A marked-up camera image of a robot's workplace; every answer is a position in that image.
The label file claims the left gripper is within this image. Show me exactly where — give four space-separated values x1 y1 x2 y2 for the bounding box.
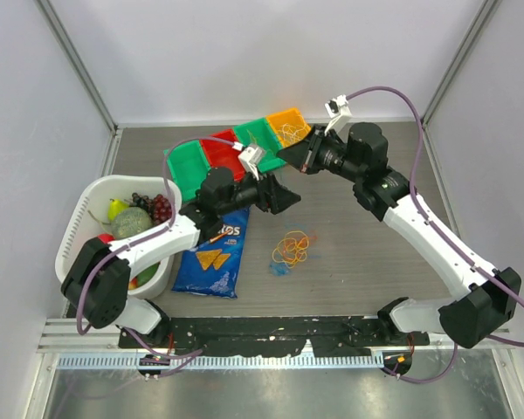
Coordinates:
218 164 300 217

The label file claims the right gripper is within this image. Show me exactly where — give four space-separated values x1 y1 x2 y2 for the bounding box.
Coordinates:
278 124 365 183

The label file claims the white thin cable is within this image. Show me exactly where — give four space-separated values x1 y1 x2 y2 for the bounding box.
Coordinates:
277 123 309 145
279 121 311 143

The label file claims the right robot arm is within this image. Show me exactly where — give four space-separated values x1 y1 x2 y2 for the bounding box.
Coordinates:
278 122 521 348

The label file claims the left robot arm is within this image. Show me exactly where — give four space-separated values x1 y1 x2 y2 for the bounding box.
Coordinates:
61 167 301 348

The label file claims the orange bin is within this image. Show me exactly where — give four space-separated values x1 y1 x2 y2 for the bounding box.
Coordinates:
265 107 311 148

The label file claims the right green bin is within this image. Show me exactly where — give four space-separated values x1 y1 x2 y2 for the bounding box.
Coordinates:
233 118 286 173

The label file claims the green bin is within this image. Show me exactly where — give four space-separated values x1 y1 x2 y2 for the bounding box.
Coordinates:
233 118 286 173
165 140 210 202

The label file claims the red bin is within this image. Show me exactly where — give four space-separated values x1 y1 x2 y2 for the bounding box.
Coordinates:
200 140 245 181

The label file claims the left green bin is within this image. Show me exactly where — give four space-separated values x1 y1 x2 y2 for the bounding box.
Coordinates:
165 140 210 202

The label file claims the blue Doritos chip bag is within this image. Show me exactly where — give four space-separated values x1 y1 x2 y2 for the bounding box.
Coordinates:
171 209 250 299

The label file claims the red grapes bunch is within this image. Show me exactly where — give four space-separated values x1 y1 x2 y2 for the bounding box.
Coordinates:
131 192 173 225

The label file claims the green melon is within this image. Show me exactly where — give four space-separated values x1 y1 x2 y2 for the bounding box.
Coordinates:
111 207 153 239

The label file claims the green lime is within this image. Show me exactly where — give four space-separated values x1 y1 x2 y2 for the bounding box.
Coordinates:
136 264 159 287

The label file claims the yellow green pear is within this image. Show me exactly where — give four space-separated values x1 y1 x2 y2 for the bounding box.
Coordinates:
107 199 129 222

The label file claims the red apple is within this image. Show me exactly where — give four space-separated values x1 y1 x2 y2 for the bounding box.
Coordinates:
98 233 114 244

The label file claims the white fruit basket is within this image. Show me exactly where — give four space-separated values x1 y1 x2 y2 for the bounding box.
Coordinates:
55 175 183 299

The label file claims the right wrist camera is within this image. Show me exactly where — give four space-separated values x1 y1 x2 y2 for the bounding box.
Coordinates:
325 95 352 134

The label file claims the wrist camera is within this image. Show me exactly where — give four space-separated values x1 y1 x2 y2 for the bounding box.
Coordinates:
232 141 266 181
325 95 352 134

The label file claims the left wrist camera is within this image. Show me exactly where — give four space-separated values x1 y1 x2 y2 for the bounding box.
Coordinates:
232 141 266 181

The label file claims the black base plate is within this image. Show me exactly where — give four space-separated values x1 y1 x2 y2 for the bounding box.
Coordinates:
142 316 430 358

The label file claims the right frame post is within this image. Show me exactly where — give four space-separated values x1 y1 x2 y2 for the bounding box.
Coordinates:
418 0 503 130

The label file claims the frame post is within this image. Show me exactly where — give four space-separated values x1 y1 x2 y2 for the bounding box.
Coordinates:
418 0 503 130
34 0 120 134

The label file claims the white slotted cable duct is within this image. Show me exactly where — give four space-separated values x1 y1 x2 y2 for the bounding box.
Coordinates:
57 352 383 371

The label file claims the left frame post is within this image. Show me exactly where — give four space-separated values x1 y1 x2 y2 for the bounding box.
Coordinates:
34 0 120 134

